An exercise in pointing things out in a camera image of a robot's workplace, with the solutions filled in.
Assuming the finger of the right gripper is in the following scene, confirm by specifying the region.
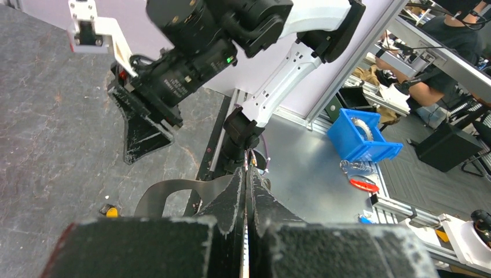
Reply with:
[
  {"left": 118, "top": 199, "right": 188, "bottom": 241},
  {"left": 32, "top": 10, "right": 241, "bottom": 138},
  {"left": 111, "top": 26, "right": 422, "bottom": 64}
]
[{"left": 109, "top": 86, "right": 175, "bottom": 165}]

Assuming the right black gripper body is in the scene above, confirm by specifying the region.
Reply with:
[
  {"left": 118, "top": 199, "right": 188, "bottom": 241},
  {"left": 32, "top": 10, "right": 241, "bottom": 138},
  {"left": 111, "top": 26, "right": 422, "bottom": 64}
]
[{"left": 107, "top": 63, "right": 183, "bottom": 129}]

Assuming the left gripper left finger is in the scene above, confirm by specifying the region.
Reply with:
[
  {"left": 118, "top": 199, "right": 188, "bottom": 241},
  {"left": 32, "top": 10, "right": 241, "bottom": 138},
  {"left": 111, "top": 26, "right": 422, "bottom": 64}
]
[{"left": 41, "top": 168, "right": 246, "bottom": 277}]

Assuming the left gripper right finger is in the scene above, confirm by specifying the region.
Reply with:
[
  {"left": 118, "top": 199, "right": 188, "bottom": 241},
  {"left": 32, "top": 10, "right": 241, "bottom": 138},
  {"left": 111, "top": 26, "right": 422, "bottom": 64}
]
[{"left": 246, "top": 167, "right": 438, "bottom": 277}]

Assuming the key with yellow tag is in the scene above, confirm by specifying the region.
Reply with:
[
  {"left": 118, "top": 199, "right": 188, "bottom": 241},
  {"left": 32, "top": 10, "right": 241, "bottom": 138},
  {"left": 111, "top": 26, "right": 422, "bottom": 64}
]
[{"left": 99, "top": 204, "right": 119, "bottom": 218}]

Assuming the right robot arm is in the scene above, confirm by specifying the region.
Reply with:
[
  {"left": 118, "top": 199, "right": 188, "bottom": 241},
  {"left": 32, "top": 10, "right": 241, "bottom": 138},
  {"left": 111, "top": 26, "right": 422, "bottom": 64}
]
[{"left": 108, "top": 1, "right": 366, "bottom": 177}]

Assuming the blue plastic bin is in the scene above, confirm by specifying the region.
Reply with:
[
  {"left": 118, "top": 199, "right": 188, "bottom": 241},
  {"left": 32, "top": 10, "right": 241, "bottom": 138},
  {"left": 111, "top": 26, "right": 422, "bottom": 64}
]
[{"left": 327, "top": 108, "right": 403, "bottom": 163}]

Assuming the seated person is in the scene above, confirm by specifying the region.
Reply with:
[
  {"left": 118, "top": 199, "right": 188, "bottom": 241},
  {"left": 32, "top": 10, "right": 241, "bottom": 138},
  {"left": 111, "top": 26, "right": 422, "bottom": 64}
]
[{"left": 373, "top": 0, "right": 491, "bottom": 108}]

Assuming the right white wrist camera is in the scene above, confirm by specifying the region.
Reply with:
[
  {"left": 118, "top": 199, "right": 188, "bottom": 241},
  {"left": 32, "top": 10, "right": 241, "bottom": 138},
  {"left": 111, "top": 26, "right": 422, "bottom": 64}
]
[{"left": 67, "top": 0, "right": 137, "bottom": 77}]

